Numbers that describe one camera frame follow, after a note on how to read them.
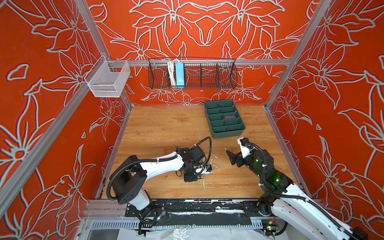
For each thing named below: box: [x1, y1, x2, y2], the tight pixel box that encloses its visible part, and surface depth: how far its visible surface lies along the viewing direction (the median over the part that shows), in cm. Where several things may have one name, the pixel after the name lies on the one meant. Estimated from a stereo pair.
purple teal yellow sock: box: [223, 115, 236, 119], surface depth 109 cm
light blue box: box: [175, 62, 185, 88], surface depth 91 cm
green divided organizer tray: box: [204, 99, 246, 139], surface depth 106 cm
